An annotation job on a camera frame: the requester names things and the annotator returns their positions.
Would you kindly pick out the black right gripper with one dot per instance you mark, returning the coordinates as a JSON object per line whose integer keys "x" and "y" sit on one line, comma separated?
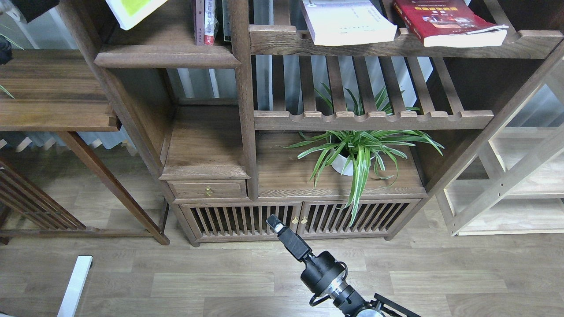
{"x": 323, "y": 275}

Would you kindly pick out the yellow green cover book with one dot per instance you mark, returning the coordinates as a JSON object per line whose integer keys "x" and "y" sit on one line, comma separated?
{"x": 130, "y": 12}

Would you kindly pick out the red cover book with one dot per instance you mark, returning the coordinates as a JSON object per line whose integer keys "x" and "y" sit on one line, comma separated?
{"x": 448, "y": 23}

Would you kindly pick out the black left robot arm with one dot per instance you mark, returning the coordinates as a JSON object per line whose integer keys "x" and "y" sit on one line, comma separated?
{"x": 24, "y": 11}

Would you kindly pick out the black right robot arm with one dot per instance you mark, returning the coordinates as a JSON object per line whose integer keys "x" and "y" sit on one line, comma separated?
{"x": 352, "y": 304}

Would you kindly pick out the dark wooden bookshelf cabinet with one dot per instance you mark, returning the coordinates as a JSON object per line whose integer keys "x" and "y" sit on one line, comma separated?
{"x": 221, "y": 115}

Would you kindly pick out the green spider plant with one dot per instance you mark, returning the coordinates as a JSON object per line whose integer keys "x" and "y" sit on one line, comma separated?
{"x": 383, "y": 142}

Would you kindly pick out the white lilac cover book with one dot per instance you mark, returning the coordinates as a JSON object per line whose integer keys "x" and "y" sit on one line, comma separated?
{"x": 346, "y": 22}

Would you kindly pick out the red white upright book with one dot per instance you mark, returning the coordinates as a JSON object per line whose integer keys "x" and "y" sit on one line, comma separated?
{"x": 210, "y": 22}

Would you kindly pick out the pink spine upright book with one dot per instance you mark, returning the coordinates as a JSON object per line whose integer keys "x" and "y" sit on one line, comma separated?
{"x": 199, "y": 21}

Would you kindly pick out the dark upright book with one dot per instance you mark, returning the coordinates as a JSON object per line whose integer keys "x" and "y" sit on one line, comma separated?
{"x": 226, "y": 21}

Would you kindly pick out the slatted wooden rack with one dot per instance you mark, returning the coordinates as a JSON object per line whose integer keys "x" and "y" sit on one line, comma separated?
{"x": 18, "y": 194}

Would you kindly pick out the dark wooden side table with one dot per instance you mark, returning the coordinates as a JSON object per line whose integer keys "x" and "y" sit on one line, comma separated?
{"x": 55, "y": 91}

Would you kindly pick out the white metal post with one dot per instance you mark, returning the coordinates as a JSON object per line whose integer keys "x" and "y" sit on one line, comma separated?
{"x": 75, "y": 286}

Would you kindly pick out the light wooden shelf frame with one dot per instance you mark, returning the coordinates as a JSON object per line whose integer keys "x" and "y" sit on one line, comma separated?
{"x": 515, "y": 184}

